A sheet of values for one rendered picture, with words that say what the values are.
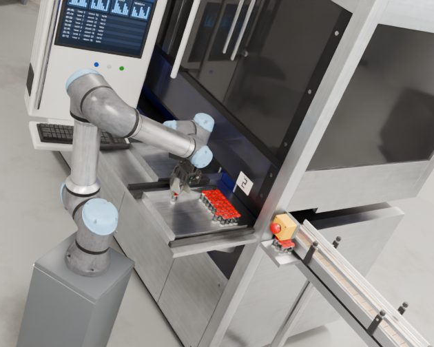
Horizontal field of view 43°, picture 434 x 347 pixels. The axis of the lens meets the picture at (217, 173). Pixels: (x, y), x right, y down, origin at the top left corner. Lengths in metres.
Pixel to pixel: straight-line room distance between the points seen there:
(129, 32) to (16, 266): 1.33
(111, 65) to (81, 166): 0.89
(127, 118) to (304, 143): 0.69
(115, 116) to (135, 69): 1.08
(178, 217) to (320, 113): 0.67
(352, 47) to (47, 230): 2.08
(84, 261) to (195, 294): 0.85
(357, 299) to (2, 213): 2.08
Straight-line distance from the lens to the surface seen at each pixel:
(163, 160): 2.48
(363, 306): 2.11
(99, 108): 1.61
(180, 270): 2.70
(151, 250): 2.90
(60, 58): 2.58
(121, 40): 2.59
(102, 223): 1.82
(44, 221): 3.37
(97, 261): 1.92
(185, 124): 1.96
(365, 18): 1.87
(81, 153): 1.81
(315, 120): 1.97
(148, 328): 2.93
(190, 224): 2.15
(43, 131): 2.56
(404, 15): 2.01
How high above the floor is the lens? 2.12
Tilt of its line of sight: 29 degrees down
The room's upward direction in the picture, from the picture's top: 22 degrees clockwise
